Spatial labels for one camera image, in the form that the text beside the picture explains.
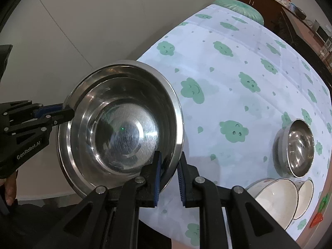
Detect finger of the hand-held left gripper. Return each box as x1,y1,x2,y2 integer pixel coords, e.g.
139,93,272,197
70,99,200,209
5,108,75,137
1,100,64,122

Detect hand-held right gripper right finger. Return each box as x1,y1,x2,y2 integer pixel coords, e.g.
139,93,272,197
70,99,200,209
176,151,303,249

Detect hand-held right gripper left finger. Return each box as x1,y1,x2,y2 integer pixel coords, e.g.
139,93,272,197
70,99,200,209
34,150,163,249

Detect large white enamel bowl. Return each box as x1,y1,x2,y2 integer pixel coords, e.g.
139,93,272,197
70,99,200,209
245,178,299,231

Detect small steel bowl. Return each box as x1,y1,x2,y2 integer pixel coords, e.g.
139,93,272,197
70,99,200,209
273,119,315,178

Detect small white bowl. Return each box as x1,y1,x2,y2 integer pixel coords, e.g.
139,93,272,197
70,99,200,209
293,179,314,220

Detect person's left hand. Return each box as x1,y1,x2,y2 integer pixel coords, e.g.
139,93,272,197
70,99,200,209
4,170,18,206

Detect green cloud print tablecloth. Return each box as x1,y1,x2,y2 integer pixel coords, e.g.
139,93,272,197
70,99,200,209
136,4,332,242

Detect green wrapped round stool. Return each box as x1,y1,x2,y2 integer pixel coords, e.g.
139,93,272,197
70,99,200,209
213,0,264,26

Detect dark wooden table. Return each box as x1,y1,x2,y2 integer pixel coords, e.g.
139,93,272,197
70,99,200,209
270,6,332,73

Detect white microwave oven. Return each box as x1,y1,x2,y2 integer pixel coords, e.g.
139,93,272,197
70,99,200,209
312,19,328,40

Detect dark rice cooker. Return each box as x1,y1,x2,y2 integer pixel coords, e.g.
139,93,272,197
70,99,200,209
294,7,308,19

